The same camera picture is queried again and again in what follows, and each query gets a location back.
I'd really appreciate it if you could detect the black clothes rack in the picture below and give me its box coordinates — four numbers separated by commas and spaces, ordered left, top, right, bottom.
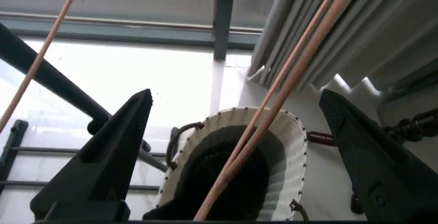
0, 21, 169, 195

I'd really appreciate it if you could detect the beige curtain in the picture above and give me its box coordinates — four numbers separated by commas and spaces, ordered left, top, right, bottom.
246, 0, 438, 92

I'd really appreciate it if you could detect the white laundry basket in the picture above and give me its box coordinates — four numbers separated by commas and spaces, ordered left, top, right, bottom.
156, 106, 311, 222

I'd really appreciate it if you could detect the dark brown wooden coat stand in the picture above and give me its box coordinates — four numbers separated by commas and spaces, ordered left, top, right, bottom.
305, 107, 438, 215

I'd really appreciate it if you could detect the window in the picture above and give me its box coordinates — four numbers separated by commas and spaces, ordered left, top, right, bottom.
0, 0, 285, 61

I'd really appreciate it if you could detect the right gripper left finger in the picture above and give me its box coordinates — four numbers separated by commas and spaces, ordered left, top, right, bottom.
29, 88, 154, 222

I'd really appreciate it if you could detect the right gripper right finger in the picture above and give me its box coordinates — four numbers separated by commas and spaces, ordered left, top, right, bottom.
318, 88, 438, 222

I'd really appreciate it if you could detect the black garment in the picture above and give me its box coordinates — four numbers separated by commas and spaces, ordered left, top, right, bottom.
142, 141, 270, 222

